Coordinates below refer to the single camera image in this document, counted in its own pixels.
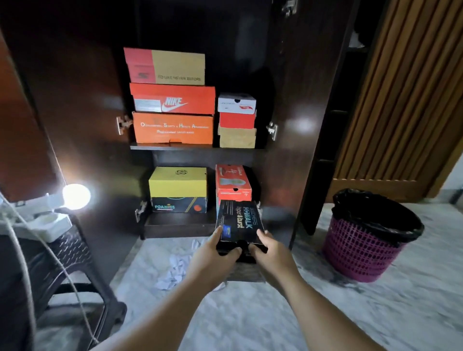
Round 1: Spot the person's right hand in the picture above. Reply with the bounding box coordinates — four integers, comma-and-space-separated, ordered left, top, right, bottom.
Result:
247, 229, 303, 291

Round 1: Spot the person's left hand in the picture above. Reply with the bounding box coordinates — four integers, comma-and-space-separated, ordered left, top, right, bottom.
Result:
185, 226, 243, 291

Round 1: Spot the white paper pile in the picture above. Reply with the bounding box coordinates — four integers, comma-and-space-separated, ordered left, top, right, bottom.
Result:
155, 238, 227, 293

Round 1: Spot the black GoWalk Hyperburst shoebox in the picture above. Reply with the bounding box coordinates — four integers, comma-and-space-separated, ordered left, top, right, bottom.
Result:
215, 200, 269, 265

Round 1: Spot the black Foamies shoebox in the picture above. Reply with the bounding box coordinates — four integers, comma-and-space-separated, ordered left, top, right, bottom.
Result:
150, 196, 208, 214

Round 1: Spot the red GoWalk shoebox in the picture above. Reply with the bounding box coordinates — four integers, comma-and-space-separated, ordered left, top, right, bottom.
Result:
215, 164, 253, 203

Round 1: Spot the yellow Lace Lynelle shoebox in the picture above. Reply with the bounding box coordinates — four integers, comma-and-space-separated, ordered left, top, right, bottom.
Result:
149, 166, 208, 199

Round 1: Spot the tan cardboard shoebox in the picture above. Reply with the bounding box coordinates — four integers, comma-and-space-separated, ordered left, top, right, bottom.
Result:
218, 124, 258, 149

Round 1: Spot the orange shoe box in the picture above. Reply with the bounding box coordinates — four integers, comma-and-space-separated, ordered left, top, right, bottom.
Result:
132, 111, 214, 145

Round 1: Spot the red small shoebox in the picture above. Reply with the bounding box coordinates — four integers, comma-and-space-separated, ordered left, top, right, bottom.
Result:
218, 111, 257, 130

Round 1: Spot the white Skechers shoebox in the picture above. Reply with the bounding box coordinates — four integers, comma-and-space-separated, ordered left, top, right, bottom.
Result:
218, 92, 257, 115

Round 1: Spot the red and white shoe box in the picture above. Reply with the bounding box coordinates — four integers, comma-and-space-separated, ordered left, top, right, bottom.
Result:
129, 82, 216, 116

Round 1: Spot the dark wooden cabinet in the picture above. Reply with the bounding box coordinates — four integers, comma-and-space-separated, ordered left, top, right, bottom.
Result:
0, 0, 390, 286

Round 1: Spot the red and tan shoe box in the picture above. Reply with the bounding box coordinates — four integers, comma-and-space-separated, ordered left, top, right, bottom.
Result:
123, 47, 206, 86

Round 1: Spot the person's left forearm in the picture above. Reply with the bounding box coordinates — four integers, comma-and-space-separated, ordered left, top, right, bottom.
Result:
90, 274, 218, 351

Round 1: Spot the person's right forearm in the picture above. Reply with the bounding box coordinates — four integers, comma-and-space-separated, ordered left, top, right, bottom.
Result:
284, 276, 386, 351

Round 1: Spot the pink plastic waste basket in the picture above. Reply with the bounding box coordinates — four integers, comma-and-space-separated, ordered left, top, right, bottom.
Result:
322, 216, 406, 284

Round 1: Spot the black patterned plastic stool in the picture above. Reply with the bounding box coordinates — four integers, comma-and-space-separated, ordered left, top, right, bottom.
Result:
0, 213, 127, 351

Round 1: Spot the glowing white light bulb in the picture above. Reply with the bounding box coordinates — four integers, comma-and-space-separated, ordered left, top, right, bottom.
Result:
62, 183, 92, 211

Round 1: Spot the white lamp holder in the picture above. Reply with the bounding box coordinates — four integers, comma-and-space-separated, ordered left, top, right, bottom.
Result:
0, 193, 73, 243

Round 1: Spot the brown slatted wooden door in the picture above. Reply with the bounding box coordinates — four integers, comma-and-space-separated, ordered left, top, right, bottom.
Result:
325, 0, 463, 203

